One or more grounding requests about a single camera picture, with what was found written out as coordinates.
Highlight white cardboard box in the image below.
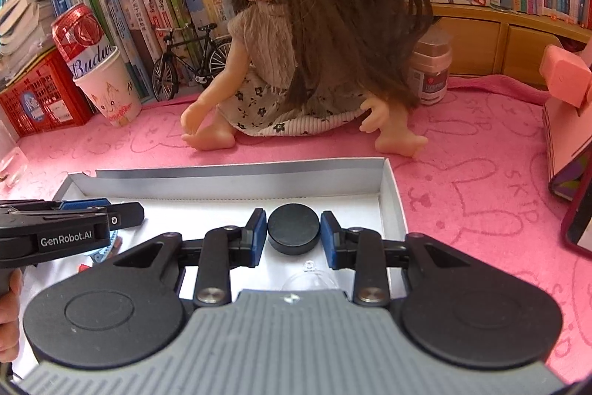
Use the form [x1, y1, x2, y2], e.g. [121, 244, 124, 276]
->
[14, 157, 408, 382]

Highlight stack of books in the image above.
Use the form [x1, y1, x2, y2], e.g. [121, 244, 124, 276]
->
[0, 0, 58, 81]

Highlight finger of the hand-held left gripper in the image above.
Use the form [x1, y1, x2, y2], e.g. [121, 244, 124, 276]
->
[0, 199, 112, 214]
[107, 202, 145, 231]

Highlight pink wooden phone stand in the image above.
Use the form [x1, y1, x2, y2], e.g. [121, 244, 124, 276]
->
[539, 44, 592, 201]

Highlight red drink can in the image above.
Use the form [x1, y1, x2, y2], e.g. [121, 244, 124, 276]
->
[51, 4, 118, 77]

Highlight clear plastic half sphere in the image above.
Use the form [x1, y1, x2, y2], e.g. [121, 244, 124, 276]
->
[280, 261, 343, 291]

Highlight white paper cup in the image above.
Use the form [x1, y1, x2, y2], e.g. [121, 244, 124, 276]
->
[73, 49, 142, 127]

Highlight black model bicycle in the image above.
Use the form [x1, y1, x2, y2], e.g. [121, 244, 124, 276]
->
[152, 23, 233, 102]

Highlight person's left hand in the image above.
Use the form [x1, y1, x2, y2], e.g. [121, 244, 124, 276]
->
[0, 269, 23, 363]

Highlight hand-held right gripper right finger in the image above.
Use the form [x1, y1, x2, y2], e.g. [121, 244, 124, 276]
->
[320, 211, 477, 308]

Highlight pink rabbit-print towel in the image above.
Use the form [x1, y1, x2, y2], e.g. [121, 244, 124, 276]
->
[0, 73, 592, 382]

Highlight jar with bronze lid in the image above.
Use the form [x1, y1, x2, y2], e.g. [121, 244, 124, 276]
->
[409, 29, 453, 106]

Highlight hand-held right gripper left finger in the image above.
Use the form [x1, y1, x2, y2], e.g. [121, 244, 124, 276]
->
[113, 208, 268, 308]

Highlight red plastic basket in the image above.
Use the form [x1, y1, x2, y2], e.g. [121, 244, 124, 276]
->
[0, 50, 93, 137]

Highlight light blue hair clip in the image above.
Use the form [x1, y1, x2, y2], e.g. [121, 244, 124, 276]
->
[88, 233, 123, 266]

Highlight brown-haired doll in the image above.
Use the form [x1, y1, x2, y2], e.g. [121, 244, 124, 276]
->
[180, 0, 433, 158]

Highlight wooden drawer cabinet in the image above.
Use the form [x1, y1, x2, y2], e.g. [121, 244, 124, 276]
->
[430, 4, 592, 88]

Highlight black round lid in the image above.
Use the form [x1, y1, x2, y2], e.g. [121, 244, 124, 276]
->
[267, 203, 321, 256]

